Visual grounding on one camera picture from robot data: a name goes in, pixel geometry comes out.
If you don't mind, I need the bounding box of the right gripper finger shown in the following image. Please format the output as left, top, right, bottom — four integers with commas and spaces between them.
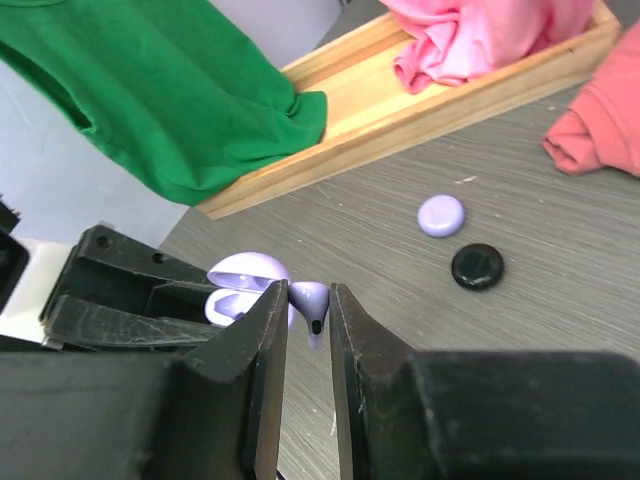
329, 284, 639, 479
1, 281, 288, 479

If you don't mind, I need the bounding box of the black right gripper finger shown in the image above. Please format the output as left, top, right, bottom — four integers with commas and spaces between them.
44, 295, 222, 349
64, 225, 214, 300

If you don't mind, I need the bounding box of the lilac earbud case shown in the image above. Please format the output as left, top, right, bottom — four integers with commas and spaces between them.
417, 194, 466, 238
204, 251, 291, 327

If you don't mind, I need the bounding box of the lilac earbud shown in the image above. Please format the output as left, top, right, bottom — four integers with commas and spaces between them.
288, 281, 329, 350

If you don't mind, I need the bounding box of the black earbud case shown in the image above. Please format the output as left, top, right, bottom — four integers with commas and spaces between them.
451, 243, 505, 290

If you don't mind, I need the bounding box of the green tank top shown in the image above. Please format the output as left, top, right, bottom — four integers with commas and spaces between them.
1, 1, 328, 207

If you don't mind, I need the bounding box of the salmon folded shirt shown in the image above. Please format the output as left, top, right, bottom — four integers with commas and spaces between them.
542, 24, 640, 177

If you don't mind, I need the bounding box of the pink t-shirt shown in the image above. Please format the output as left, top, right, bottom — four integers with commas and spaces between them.
383, 0, 594, 94

